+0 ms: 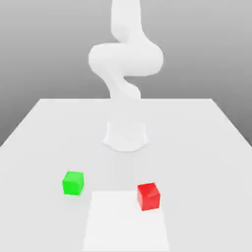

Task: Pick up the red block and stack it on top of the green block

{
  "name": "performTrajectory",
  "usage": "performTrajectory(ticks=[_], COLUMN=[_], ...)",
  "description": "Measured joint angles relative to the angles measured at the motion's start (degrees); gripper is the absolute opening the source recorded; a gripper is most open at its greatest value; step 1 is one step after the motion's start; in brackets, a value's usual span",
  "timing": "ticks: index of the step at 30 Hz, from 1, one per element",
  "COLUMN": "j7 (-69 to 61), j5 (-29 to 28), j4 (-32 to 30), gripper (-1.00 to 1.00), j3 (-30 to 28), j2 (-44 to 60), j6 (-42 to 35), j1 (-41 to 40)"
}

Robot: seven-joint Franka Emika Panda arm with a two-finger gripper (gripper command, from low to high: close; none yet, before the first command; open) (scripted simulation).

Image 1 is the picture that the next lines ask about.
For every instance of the small red cube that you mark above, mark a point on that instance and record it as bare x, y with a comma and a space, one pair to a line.
148, 196

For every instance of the small green cube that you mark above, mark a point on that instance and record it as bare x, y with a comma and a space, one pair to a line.
73, 183

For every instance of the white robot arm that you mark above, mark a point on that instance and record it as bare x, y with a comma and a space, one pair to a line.
126, 59

